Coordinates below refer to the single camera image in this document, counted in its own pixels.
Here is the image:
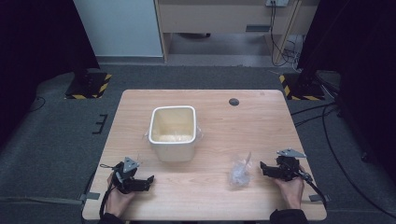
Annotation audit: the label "grey table clamp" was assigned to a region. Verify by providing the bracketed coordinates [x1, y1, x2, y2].
[78, 191, 101, 203]
[308, 193, 332, 203]

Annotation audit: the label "black stand base striped tape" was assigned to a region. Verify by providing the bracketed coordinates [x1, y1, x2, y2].
[278, 70, 327, 102]
[64, 70, 113, 101]

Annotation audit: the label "white square plastic bin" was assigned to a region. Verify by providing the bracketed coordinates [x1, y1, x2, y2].
[148, 105, 198, 163]

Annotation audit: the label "person's left hand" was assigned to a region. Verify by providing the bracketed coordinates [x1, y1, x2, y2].
[105, 173, 136, 218]

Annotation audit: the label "thin black floor cable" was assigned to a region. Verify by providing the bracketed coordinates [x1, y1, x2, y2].
[28, 95, 47, 114]

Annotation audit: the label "white cabinet panel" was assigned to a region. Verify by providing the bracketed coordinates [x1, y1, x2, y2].
[72, 0, 164, 58]

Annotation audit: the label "person's right hand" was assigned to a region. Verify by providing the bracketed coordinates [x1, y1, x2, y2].
[274, 165, 306, 211]

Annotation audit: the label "left hand-held gripper cable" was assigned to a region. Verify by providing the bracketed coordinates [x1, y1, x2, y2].
[98, 162, 123, 219]

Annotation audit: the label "hand-held gripper cable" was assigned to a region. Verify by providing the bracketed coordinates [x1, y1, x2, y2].
[298, 169, 329, 210]
[98, 162, 123, 219]

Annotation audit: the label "right hand-held gripper cable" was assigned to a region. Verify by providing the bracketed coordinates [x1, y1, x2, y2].
[298, 169, 329, 210]

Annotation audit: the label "clear plastic bag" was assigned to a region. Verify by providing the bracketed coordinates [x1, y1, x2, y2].
[229, 151, 254, 189]

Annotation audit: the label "black power cables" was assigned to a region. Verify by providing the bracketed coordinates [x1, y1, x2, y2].
[268, 0, 304, 68]

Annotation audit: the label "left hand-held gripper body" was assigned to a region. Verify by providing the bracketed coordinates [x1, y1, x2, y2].
[112, 156, 148, 194]

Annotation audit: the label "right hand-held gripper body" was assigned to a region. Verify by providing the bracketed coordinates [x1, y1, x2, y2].
[275, 147, 308, 182]

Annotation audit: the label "black curtain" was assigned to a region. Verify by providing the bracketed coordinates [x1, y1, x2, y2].
[0, 0, 101, 147]
[297, 0, 396, 185]

